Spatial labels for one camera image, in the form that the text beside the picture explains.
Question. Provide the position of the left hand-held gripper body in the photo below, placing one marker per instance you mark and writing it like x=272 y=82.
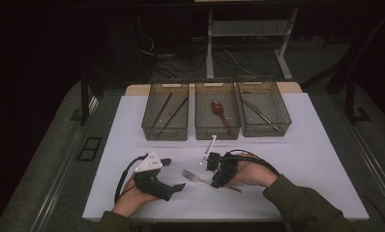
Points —
x=148 y=164

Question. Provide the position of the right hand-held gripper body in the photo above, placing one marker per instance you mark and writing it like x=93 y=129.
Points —
x=229 y=167

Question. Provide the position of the silver fork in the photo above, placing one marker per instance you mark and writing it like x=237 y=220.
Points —
x=192 y=176

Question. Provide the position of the clear grey plastic bin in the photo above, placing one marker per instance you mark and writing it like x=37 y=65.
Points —
x=177 y=129
x=271 y=103
x=206 y=112

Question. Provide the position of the brown wooden spoon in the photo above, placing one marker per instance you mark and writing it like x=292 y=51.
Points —
x=218 y=108

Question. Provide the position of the person's right hand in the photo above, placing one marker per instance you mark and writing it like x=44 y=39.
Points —
x=253 y=174

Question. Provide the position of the person's left hand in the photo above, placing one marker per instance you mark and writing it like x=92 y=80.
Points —
x=131 y=199

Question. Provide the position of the white table cover board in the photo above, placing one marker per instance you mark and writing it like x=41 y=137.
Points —
x=310 y=148

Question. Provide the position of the black metal stand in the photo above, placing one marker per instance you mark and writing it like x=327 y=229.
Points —
x=350 y=103

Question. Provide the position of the metal floor rail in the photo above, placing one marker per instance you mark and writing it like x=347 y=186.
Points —
x=56 y=190
x=374 y=167

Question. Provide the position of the white metal desk frame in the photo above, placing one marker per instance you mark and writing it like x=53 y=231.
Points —
x=210 y=48

